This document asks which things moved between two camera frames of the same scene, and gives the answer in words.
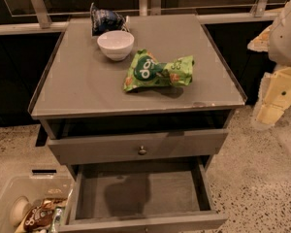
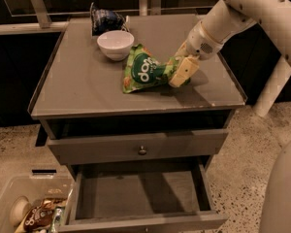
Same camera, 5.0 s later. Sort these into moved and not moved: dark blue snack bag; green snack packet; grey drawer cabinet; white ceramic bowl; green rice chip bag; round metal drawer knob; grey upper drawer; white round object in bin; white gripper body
Moved: white gripper body; green rice chip bag
Not moved: round metal drawer knob; white ceramic bowl; green snack packet; white round object in bin; dark blue snack bag; grey upper drawer; grey drawer cabinet
